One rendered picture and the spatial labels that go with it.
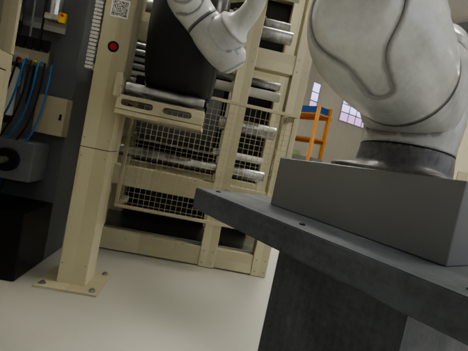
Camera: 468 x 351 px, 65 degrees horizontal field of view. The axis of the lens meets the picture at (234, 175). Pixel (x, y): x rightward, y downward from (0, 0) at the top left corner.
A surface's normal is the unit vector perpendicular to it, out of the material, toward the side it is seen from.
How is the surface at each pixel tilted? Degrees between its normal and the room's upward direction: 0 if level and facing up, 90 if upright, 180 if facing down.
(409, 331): 90
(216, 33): 107
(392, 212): 90
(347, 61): 145
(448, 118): 117
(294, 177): 90
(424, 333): 90
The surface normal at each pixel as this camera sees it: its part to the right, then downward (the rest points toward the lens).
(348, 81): -0.48, 0.85
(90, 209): 0.07, 0.08
